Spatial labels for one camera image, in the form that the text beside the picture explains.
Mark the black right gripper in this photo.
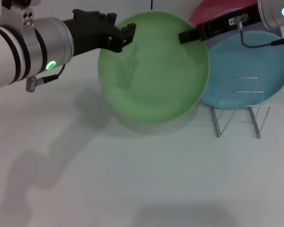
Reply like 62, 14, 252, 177
178, 3, 262, 45

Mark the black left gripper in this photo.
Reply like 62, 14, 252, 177
62, 9, 137, 58

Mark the green plate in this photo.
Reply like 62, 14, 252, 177
97, 9, 211, 123

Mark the red plate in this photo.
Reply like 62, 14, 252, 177
188, 0, 259, 24

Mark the purple plate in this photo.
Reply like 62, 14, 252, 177
207, 23, 283, 47

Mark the blue plate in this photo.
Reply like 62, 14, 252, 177
200, 30, 284, 111

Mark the grey right arm cable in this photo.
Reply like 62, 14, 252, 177
230, 13, 284, 49

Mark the silver wire plate rack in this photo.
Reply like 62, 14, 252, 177
210, 77, 271, 139

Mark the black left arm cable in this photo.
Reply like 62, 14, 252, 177
25, 63, 66, 93

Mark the silver left camera mount bracket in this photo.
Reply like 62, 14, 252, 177
0, 0, 37, 46

